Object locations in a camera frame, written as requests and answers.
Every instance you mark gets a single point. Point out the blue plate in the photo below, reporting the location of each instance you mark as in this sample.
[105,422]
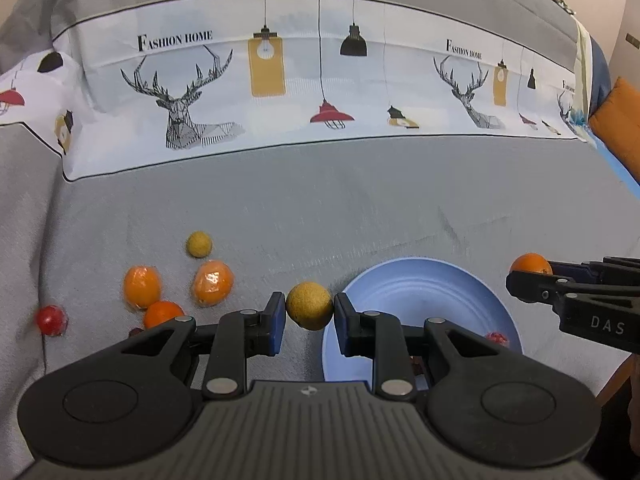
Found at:
[425,290]

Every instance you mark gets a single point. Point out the dark red date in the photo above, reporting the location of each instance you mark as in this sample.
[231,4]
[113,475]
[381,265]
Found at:
[136,332]

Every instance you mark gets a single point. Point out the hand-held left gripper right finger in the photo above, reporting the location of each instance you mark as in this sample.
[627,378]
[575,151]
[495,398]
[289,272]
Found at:
[341,327]

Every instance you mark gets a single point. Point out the blue cushion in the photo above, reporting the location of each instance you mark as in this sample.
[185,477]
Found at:
[599,75]

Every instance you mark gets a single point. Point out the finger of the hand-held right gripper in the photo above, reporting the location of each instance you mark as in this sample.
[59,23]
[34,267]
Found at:
[595,267]
[535,287]

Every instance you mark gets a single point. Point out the plastic-wrapped orange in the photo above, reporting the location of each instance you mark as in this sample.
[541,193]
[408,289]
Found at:
[143,287]
[214,282]

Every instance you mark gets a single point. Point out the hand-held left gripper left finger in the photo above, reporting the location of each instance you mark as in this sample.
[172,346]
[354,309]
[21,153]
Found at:
[276,325]

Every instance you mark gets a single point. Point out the orange cushion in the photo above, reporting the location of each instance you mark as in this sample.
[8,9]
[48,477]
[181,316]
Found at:
[617,110]

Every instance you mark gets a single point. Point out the red round fruit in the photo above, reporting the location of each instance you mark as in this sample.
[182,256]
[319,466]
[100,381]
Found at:
[51,320]
[497,338]

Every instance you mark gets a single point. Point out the yellow-brown round fruit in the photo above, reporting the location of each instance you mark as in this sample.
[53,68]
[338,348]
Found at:
[309,306]
[199,244]

